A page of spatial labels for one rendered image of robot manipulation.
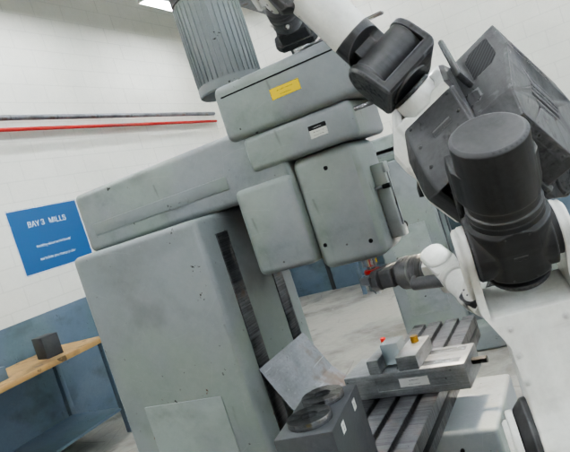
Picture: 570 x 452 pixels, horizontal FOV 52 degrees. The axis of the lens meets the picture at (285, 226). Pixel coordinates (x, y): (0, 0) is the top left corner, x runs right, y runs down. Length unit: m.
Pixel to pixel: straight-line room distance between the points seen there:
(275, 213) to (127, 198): 0.53
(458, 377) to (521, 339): 0.60
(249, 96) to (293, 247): 0.43
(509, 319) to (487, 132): 0.32
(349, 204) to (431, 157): 0.50
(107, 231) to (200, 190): 0.40
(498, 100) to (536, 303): 0.35
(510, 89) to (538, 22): 7.06
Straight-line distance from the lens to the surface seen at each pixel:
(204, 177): 1.76
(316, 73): 1.56
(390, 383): 1.70
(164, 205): 1.86
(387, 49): 1.21
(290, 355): 1.91
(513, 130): 0.89
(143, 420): 2.00
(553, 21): 8.14
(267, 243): 1.68
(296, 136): 1.60
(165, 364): 1.86
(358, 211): 1.58
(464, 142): 0.89
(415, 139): 1.18
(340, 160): 1.58
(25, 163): 6.51
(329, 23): 1.22
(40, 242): 6.33
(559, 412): 1.08
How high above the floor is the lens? 1.54
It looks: 3 degrees down
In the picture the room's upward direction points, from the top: 18 degrees counter-clockwise
